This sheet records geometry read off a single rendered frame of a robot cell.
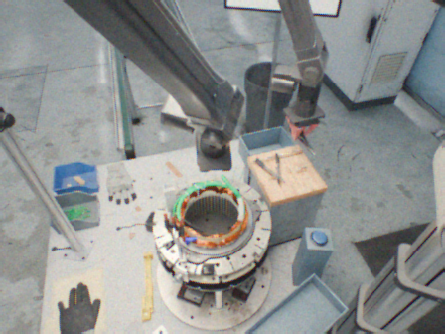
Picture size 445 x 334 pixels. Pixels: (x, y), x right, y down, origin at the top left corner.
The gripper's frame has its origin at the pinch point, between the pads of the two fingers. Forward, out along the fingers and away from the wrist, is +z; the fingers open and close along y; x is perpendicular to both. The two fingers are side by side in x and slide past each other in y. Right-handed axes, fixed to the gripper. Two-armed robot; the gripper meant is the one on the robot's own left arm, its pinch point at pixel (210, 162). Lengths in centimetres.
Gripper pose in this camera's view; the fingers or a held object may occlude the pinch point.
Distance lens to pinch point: 72.4
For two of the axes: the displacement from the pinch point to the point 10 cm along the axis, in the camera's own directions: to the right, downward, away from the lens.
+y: 0.9, 9.3, -3.5
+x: 9.9, -0.4, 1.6
